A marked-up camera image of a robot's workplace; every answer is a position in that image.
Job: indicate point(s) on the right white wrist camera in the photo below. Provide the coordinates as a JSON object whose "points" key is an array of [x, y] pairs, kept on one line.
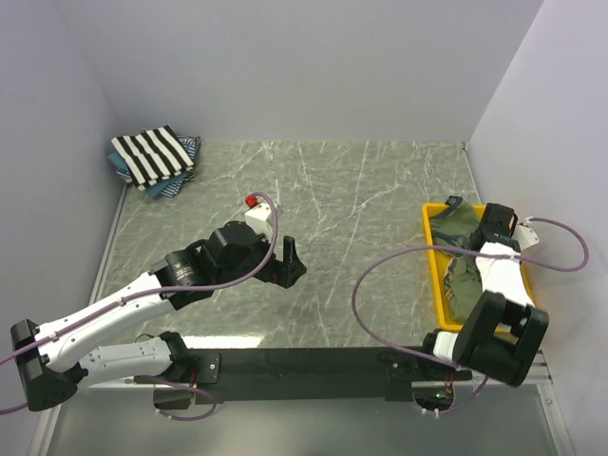
{"points": [[525, 235]]}

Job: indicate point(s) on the teal folded top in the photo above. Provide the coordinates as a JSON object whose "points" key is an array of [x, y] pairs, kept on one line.
{"points": [[123, 171]]}

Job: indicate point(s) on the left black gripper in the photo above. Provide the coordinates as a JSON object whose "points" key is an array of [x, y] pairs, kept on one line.
{"points": [[287, 271]]}

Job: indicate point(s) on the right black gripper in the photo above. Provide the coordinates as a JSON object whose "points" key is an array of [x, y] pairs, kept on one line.
{"points": [[476, 231]]}

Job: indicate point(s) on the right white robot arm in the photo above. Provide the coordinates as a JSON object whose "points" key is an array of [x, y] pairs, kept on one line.
{"points": [[501, 328]]}

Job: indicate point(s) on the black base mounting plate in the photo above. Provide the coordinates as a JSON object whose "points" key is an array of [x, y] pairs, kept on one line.
{"points": [[309, 373]]}

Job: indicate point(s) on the aluminium frame rail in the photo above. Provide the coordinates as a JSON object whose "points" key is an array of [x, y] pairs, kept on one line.
{"points": [[539, 374]]}

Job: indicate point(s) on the olive green tank top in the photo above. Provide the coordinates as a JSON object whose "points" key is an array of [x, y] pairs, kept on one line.
{"points": [[462, 285]]}

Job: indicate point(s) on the black white striped folded top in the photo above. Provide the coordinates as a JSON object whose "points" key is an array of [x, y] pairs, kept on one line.
{"points": [[153, 156]]}

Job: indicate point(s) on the yellow plastic tray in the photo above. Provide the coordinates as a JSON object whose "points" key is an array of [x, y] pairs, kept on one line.
{"points": [[437, 263]]}

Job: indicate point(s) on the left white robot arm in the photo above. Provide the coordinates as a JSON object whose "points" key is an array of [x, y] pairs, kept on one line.
{"points": [[56, 359]]}

